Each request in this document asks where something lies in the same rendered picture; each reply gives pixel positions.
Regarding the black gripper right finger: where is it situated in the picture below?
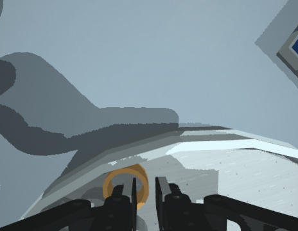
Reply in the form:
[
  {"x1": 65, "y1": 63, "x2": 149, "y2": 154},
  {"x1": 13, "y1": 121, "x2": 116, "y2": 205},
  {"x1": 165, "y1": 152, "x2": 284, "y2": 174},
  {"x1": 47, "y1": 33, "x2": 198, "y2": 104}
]
[{"x1": 155, "y1": 176, "x2": 298, "y2": 231}]

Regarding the bronze bushing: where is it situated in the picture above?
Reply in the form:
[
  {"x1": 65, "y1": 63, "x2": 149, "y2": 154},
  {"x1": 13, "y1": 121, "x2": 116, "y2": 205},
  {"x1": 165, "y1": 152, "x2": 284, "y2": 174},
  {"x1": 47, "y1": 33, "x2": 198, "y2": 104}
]
[{"x1": 103, "y1": 164, "x2": 149, "y2": 209}]

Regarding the blue open crate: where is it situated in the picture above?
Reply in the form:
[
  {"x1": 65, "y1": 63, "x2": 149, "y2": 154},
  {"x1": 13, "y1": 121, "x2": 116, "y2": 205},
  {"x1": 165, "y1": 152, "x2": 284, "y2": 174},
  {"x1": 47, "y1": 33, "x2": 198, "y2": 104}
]
[{"x1": 278, "y1": 30, "x2": 298, "y2": 70}]

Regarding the grey metal bushing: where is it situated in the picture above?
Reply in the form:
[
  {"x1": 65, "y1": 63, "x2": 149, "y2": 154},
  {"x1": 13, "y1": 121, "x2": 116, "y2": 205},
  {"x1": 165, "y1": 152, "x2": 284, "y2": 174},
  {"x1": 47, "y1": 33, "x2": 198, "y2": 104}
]
[
  {"x1": 81, "y1": 187, "x2": 105, "y2": 205},
  {"x1": 39, "y1": 197, "x2": 72, "y2": 231},
  {"x1": 136, "y1": 215, "x2": 148, "y2": 231}
]

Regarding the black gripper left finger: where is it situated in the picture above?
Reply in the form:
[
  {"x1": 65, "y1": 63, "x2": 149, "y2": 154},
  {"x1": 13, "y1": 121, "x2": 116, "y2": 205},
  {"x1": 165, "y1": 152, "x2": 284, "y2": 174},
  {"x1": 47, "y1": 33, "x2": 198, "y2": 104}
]
[{"x1": 0, "y1": 178, "x2": 137, "y2": 231}]

